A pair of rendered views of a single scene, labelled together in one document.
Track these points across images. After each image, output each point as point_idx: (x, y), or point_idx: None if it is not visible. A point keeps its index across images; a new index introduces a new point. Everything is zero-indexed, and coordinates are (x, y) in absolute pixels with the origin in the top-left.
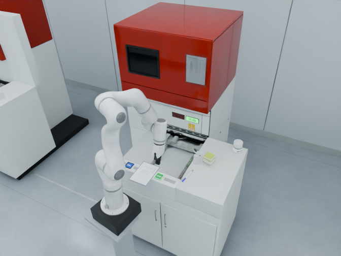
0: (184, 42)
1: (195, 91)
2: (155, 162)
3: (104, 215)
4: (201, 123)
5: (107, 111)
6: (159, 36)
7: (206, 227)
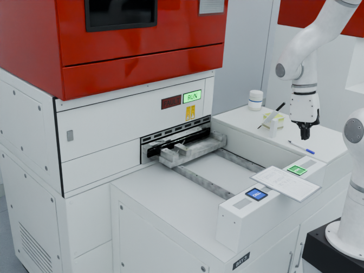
0: None
1: (209, 30)
2: (305, 137)
3: None
4: (203, 95)
5: None
6: None
7: (339, 203)
